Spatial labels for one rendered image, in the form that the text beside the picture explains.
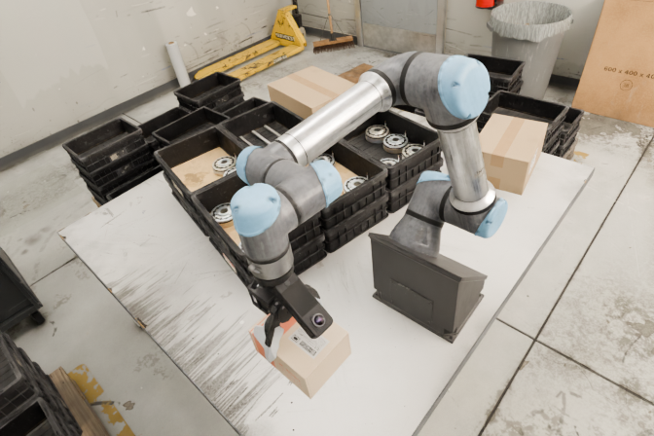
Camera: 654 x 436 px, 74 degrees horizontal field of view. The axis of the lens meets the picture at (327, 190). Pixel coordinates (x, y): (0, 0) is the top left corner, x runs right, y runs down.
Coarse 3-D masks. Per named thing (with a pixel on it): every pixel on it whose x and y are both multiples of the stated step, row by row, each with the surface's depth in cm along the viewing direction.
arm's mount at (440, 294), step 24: (384, 240) 118; (384, 264) 124; (408, 264) 117; (432, 264) 110; (456, 264) 127; (384, 288) 132; (408, 288) 123; (432, 288) 115; (456, 288) 109; (480, 288) 128; (408, 312) 130; (432, 312) 122; (456, 312) 116; (456, 336) 124
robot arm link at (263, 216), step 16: (240, 192) 65; (256, 192) 65; (272, 192) 64; (240, 208) 62; (256, 208) 62; (272, 208) 63; (288, 208) 66; (240, 224) 64; (256, 224) 63; (272, 224) 64; (288, 224) 67; (240, 240) 67; (256, 240) 65; (272, 240) 66; (288, 240) 70; (256, 256) 67; (272, 256) 67
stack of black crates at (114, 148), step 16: (96, 128) 277; (112, 128) 285; (128, 128) 284; (64, 144) 266; (80, 144) 273; (96, 144) 281; (112, 144) 259; (128, 144) 268; (144, 144) 275; (80, 160) 250; (96, 160) 257; (112, 160) 263; (128, 160) 272; (144, 160) 280; (80, 176) 280; (96, 176) 260; (112, 176) 268; (128, 176) 276; (96, 192) 275
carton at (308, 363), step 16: (288, 336) 83; (304, 336) 82; (320, 336) 82; (336, 336) 82; (288, 352) 80; (304, 352) 80; (320, 352) 79; (336, 352) 81; (288, 368) 79; (304, 368) 77; (320, 368) 79; (336, 368) 84; (304, 384) 78; (320, 384) 81
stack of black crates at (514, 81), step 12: (480, 60) 296; (492, 60) 291; (504, 60) 286; (516, 60) 282; (492, 72) 295; (504, 72) 291; (516, 72) 269; (492, 84) 271; (504, 84) 267; (516, 84) 279
